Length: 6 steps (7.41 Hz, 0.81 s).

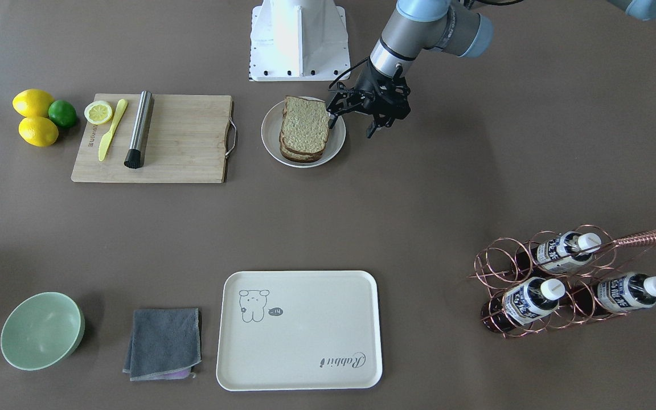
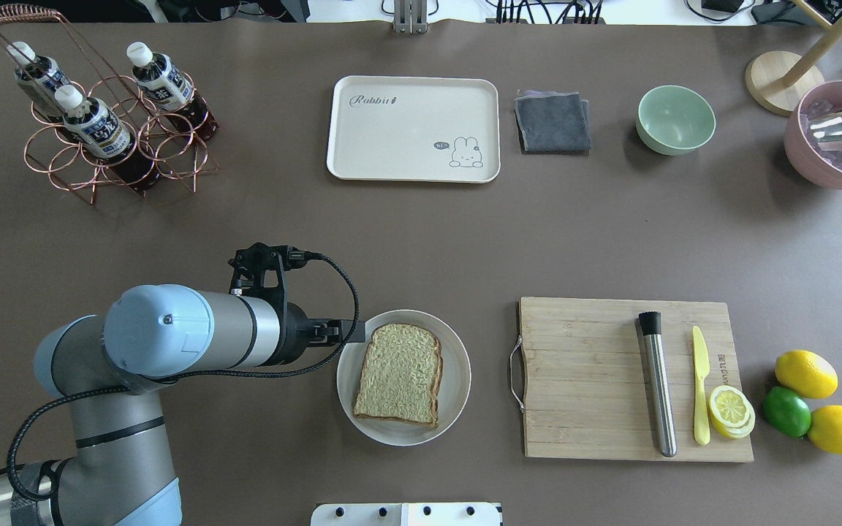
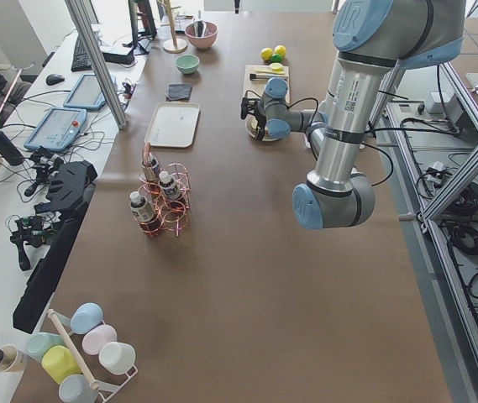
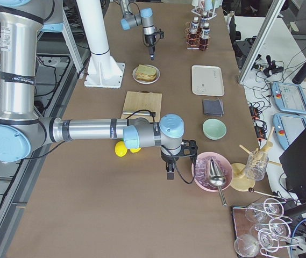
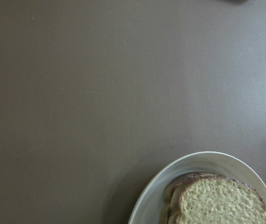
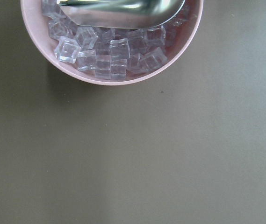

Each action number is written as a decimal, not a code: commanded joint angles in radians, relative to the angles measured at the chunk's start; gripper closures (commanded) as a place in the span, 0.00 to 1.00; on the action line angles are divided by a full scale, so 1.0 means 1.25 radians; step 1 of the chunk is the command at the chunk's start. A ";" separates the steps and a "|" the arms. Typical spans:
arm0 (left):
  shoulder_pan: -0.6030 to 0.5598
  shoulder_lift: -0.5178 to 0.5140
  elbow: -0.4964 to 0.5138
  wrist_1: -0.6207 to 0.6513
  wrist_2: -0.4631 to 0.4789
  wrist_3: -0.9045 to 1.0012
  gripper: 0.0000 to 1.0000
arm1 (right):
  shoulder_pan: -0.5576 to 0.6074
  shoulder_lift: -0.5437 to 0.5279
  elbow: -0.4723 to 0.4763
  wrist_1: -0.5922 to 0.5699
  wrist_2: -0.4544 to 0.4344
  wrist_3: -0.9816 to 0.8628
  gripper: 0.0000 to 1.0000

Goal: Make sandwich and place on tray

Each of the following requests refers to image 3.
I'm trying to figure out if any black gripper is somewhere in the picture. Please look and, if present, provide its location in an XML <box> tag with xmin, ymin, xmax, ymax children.
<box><xmin>240</xmin><ymin>97</ymin><xmax>266</xmax><ymax>141</ymax></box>

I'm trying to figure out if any white round plate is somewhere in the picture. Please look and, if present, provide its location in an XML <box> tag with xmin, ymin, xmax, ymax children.
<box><xmin>245</xmin><ymin>116</ymin><xmax>280</xmax><ymax>143</ymax></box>

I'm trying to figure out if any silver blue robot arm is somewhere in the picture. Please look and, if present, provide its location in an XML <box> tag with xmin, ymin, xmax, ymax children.
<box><xmin>241</xmin><ymin>1</ymin><xmax>465</xmax><ymax>229</ymax></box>

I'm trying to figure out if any cream serving tray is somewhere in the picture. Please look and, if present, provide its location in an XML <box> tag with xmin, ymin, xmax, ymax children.
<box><xmin>144</xmin><ymin>102</ymin><xmax>200</xmax><ymax>149</ymax></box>

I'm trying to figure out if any bamboo cutting board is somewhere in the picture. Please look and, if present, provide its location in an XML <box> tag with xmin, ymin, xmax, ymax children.
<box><xmin>242</xmin><ymin>64</ymin><xmax>291</xmax><ymax>104</ymax></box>

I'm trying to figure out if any yellow plastic knife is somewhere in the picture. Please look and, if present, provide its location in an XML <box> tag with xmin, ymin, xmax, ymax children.
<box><xmin>254</xmin><ymin>69</ymin><xmax>287</xmax><ymax>76</ymax></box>

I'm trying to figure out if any lemon half slice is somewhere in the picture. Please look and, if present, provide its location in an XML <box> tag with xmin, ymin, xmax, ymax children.
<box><xmin>269</xmin><ymin>63</ymin><xmax>284</xmax><ymax>72</ymax></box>

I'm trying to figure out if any green lime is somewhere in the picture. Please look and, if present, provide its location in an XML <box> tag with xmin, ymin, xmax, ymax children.
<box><xmin>270</xmin><ymin>53</ymin><xmax>283</xmax><ymax>63</ymax></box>

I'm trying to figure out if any yellow lemon far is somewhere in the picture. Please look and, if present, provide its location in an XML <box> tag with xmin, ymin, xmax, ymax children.
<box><xmin>274</xmin><ymin>44</ymin><xmax>286</xmax><ymax>58</ymax></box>

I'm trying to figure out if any grey folded cloth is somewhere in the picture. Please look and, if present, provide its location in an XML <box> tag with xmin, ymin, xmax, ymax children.
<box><xmin>166</xmin><ymin>83</ymin><xmax>192</xmax><ymax>102</ymax></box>

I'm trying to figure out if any green ceramic bowl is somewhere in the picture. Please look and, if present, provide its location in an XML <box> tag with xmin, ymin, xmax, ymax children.
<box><xmin>175</xmin><ymin>55</ymin><xmax>200</xmax><ymax>75</ymax></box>

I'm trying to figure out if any pink bowl with ice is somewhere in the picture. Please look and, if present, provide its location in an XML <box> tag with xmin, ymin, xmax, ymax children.
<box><xmin>185</xmin><ymin>20</ymin><xmax>218</xmax><ymax>50</ymax></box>

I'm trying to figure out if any tea bottle white cap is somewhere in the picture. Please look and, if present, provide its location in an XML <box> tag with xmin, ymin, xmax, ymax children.
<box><xmin>159</xmin><ymin>170</ymin><xmax>186</xmax><ymax>210</ymax></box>

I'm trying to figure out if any steel ice scoop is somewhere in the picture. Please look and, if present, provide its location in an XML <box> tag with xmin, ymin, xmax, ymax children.
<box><xmin>193</xmin><ymin>11</ymin><xmax>207</xmax><ymax>38</ymax></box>

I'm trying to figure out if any wooden cup stand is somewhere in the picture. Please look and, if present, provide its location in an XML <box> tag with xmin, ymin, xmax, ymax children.
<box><xmin>157</xmin><ymin>0</ymin><xmax>188</xmax><ymax>54</ymax></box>

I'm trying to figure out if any blue teach pendant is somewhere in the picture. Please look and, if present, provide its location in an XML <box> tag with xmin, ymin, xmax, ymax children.
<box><xmin>63</xmin><ymin>74</ymin><xmax>106</xmax><ymax>112</ymax></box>
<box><xmin>24</xmin><ymin>107</ymin><xmax>87</xmax><ymax>152</ymax></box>

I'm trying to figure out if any black keyboard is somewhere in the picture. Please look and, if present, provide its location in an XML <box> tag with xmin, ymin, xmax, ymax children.
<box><xmin>71</xmin><ymin>37</ymin><xmax>92</xmax><ymax>72</ymax></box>

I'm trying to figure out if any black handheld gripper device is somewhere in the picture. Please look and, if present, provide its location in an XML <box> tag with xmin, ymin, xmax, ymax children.
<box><xmin>34</xmin><ymin>160</ymin><xmax>97</xmax><ymax>221</ymax></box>

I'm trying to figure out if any black computer mouse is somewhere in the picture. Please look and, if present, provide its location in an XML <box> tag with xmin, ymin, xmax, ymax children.
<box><xmin>45</xmin><ymin>74</ymin><xmax>65</xmax><ymax>86</ymax></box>

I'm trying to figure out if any pink mug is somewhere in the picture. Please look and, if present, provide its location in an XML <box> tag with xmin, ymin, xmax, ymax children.
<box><xmin>81</xmin><ymin>324</ymin><xmax>118</xmax><ymax>355</ymax></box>

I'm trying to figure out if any white mug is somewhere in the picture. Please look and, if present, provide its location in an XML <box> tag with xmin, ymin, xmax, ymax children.
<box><xmin>98</xmin><ymin>342</ymin><xmax>136</xmax><ymax>375</ymax></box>

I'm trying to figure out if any white mug rack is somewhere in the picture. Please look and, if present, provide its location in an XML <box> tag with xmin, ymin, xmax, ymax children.
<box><xmin>47</xmin><ymin>309</ymin><xmax>138</xmax><ymax>402</ymax></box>

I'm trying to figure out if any yellow mug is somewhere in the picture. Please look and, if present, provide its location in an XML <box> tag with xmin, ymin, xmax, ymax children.
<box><xmin>41</xmin><ymin>345</ymin><xmax>81</xmax><ymax>385</ymax></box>

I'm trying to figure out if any green mug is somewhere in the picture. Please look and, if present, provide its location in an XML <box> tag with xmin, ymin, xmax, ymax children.
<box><xmin>26</xmin><ymin>332</ymin><xmax>63</xmax><ymax>362</ymax></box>

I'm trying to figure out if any grey blue mug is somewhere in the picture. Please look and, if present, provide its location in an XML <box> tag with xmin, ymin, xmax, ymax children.
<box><xmin>58</xmin><ymin>374</ymin><xmax>97</xmax><ymax>403</ymax></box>

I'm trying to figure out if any paper cup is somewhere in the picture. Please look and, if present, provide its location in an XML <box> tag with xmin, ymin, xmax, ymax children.
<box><xmin>0</xmin><ymin>345</ymin><xmax>26</xmax><ymax>373</ymax></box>

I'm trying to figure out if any copper wire bottle rack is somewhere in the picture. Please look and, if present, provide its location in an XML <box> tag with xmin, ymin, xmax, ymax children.
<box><xmin>139</xmin><ymin>142</ymin><xmax>191</xmax><ymax>237</ymax></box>

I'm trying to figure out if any aluminium frame post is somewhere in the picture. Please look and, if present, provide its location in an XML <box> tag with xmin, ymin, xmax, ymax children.
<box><xmin>65</xmin><ymin>0</ymin><xmax>127</xmax><ymax>129</ymax></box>

